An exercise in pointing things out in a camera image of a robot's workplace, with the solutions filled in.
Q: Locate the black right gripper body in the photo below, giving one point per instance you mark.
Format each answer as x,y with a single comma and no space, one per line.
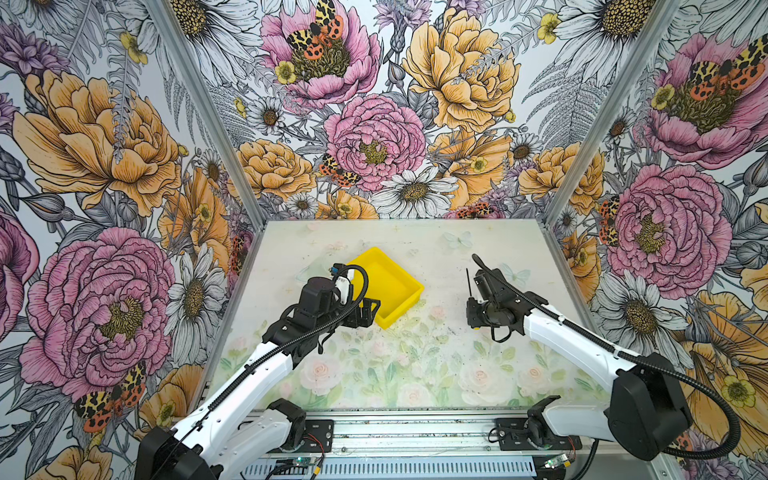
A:
482,314

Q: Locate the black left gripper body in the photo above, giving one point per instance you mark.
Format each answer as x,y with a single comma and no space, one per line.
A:
352,320

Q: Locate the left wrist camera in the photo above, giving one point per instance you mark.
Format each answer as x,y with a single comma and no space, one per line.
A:
342,277

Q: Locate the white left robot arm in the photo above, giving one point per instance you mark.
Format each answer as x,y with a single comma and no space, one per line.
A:
213,441

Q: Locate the aluminium corner post left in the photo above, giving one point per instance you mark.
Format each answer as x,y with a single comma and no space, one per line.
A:
172,36

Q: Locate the aluminium corner post right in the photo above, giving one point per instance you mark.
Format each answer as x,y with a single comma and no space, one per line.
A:
649,38

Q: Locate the aluminium corner post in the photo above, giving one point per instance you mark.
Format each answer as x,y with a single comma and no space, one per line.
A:
172,36
649,38

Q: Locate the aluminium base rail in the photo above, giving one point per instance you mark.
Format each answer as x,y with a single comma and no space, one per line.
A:
449,444

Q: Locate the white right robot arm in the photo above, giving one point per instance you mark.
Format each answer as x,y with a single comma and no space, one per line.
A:
646,410

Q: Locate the yellow plastic bin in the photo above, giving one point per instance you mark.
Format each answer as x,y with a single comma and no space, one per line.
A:
389,283

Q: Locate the thin black screwdriver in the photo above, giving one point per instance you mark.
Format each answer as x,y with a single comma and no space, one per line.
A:
469,283

